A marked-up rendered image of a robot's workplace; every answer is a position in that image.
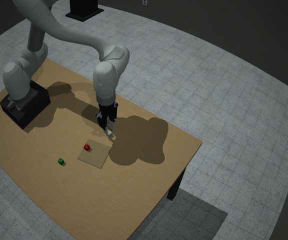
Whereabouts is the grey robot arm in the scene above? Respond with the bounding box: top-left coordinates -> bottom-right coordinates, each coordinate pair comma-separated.
3,0 -> 130,112

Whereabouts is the tan square mat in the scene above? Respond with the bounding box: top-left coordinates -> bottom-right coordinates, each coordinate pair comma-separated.
77,139 -> 111,169

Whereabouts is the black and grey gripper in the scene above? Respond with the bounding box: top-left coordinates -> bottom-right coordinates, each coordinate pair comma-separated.
95,102 -> 118,135

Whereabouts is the red die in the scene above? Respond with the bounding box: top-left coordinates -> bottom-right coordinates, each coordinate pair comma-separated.
84,144 -> 90,151

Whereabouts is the green die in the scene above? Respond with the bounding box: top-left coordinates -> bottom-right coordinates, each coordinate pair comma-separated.
58,158 -> 64,165

